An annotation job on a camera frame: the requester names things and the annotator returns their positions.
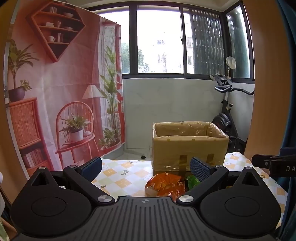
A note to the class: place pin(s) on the printed room backdrop cloth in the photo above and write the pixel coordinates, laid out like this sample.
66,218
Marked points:
57,81

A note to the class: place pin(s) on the cardboard box with plastic liner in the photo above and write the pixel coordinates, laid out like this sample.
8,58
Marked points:
185,148

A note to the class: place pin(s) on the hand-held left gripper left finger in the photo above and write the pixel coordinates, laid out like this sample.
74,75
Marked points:
92,167

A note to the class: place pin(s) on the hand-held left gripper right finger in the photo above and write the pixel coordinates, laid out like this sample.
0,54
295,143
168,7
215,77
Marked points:
198,169

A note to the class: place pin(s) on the checkered floral tablecloth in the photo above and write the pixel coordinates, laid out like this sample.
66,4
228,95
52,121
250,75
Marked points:
120,171

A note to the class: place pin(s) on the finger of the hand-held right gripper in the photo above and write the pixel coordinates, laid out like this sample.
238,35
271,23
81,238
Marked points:
260,160

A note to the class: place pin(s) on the white plastic cover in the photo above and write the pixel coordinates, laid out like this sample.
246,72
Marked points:
231,62

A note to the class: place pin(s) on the black exercise bike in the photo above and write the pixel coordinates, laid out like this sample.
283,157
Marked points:
224,120

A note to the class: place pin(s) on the brown wooden panel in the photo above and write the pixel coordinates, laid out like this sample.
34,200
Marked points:
9,162
266,92

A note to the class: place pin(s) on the dark framed window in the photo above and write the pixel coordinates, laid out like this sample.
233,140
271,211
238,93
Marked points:
159,34

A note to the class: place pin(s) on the green snack bag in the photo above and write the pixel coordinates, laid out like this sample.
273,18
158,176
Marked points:
192,181

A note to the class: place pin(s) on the orange snack bag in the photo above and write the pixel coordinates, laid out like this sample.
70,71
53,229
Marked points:
166,185

